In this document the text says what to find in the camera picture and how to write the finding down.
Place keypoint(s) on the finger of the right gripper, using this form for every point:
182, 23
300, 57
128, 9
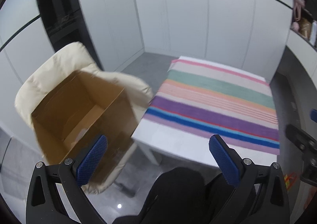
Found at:
313, 115

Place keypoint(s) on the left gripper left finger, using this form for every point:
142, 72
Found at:
44, 204

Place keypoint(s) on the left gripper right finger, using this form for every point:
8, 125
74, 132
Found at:
259, 194

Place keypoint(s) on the red yellow snack bag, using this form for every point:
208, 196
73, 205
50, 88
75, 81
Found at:
289, 180

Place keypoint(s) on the person's black trousers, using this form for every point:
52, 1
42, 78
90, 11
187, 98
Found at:
181, 196

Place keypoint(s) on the white bottle on shelf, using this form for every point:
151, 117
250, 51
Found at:
313, 33

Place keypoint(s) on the brown patterned handbag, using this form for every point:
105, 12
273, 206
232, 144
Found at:
305, 26

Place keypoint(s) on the brown cardboard box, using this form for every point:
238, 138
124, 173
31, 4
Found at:
79, 108

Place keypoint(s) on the striped colourful table mat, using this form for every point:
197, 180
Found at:
205, 98

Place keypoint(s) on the pink plush toy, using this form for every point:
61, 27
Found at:
298, 6

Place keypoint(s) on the cream padded chair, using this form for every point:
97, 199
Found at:
75, 57

